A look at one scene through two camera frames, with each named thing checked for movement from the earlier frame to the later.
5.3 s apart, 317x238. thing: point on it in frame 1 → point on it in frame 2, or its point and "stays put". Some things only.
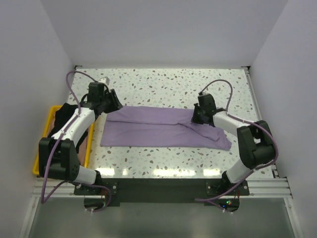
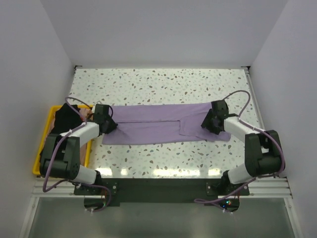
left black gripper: x=116 y=104 → x=113 y=127
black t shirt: x=60 y=114 stays put
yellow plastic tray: x=36 y=169 stays put
